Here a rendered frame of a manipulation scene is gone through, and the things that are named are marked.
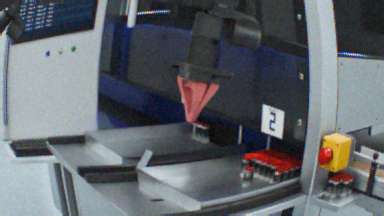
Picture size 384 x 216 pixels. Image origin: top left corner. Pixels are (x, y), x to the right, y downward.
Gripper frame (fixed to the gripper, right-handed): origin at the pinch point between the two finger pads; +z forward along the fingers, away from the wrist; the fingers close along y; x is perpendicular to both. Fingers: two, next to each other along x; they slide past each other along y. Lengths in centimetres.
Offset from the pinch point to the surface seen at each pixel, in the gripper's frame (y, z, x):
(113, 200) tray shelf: -9.1, 21.2, 9.0
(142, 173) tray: 2.8, 15.8, 18.0
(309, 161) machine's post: 26.9, 5.6, -9.5
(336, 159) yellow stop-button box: 25.6, 3.0, -21.1
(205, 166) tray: 19.7, 13.2, 19.9
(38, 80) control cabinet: -6, 7, 90
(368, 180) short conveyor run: 36.9, 7.2, -28.0
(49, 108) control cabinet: 2, 16, 90
